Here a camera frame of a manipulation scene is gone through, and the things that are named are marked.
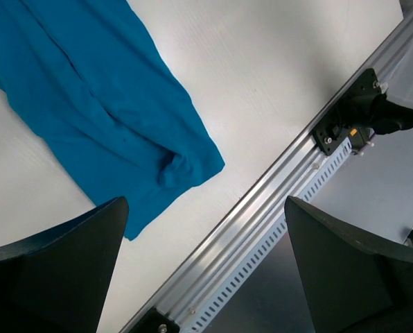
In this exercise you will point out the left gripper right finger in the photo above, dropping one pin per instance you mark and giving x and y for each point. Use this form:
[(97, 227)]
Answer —
[(353, 280)]

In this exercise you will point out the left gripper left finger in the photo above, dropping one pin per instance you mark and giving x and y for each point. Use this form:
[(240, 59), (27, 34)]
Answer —
[(57, 280)]

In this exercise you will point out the teal blue t shirt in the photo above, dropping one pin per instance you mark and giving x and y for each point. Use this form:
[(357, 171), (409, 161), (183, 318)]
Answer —
[(87, 78)]

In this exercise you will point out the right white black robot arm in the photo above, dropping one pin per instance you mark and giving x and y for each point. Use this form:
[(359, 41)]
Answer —
[(389, 112)]

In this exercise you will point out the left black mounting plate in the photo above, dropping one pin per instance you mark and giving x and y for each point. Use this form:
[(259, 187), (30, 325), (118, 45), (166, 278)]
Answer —
[(154, 321)]

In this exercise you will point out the black mounting plate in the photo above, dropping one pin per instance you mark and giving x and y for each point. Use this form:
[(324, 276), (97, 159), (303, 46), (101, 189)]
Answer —
[(330, 132), (154, 321)]

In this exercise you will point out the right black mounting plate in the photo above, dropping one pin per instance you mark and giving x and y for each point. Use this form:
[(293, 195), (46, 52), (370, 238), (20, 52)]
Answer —
[(330, 132)]

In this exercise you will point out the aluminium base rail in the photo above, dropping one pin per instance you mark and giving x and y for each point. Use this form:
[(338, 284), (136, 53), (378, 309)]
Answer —
[(209, 265)]

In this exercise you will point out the white slotted cable duct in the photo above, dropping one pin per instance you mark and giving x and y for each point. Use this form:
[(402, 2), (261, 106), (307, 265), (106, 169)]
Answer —
[(268, 241)]

